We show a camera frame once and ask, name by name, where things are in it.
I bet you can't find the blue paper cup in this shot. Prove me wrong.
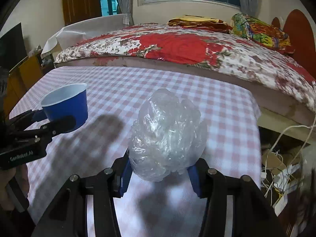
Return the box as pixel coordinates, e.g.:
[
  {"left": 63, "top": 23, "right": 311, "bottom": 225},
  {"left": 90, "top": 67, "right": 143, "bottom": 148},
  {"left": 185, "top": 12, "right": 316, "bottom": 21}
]
[{"left": 41, "top": 83, "right": 88, "bottom": 133}]

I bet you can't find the clear plastic bag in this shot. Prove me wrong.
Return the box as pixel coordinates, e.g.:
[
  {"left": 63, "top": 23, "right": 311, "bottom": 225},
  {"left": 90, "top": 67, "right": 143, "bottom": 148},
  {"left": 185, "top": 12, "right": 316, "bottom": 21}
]
[{"left": 129, "top": 89, "right": 208, "bottom": 182}]

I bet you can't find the person's left hand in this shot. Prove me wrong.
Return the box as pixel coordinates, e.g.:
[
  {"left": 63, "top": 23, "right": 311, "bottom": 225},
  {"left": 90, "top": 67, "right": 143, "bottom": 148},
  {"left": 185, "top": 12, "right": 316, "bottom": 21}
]
[{"left": 0, "top": 164, "right": 29, "bottom": 212}]

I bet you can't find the cardboard box under bed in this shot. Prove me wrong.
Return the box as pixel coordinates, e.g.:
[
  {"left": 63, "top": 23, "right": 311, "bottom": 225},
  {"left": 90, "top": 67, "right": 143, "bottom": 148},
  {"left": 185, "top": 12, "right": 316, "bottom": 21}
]
[{"left": 261, "top": 148, "right": 309, "bottom": 191}]

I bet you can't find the black television screen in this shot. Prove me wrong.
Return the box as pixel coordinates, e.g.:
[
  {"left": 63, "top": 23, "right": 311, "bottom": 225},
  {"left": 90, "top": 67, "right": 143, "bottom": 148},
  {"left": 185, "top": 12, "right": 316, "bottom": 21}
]
[{"left": 0, "top": 23, "right": 28, "bottom": 71}]

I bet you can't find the pink checkered tablecloth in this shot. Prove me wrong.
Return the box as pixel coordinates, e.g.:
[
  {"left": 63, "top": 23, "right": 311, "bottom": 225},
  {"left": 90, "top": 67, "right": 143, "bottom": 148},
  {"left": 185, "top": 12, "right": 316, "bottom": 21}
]
[{"left": 10, "top": 66, "right": 261, "bottom": 236}]

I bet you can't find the bed with floral sheet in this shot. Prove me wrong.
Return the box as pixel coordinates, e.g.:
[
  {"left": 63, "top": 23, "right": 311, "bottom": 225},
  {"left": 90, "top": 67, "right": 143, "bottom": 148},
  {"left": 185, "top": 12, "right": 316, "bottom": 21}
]
[{"left": 55, "top": 24, "right": 315, "bottom": 124}]

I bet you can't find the brown wooden door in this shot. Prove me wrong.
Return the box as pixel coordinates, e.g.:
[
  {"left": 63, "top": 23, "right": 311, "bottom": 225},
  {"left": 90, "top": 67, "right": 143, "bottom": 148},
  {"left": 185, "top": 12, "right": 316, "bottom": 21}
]
[{"left": 62, "top": 0, "right": 102, "bottom": 26}]

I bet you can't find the folded red yellow blanket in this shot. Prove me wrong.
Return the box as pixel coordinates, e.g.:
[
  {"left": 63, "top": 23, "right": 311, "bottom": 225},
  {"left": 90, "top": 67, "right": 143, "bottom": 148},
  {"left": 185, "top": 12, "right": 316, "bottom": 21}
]
[{"left": 167, "top": 15, "right": 232, "bottom": 33}]

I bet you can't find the colourful patterned pillow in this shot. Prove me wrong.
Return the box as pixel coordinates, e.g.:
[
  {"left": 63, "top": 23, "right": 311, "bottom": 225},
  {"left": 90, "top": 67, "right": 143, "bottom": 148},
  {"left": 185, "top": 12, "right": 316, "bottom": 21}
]
[{"left": 230, "top": 13, "right": 295, "bottom": 54}]

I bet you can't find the red heart-shaped headboard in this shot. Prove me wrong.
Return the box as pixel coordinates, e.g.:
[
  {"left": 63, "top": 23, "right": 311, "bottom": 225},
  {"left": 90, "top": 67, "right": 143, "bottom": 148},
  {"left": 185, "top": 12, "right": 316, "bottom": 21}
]
[{"left": 283, "top": 9, "right": 315, "bottom": 78}]

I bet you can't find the white cable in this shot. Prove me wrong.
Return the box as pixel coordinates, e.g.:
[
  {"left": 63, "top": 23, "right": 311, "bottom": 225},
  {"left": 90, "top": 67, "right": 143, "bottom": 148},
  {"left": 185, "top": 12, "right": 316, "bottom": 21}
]
[{"left": 261, "top": 113, "right": 316, "bottom": 208}]

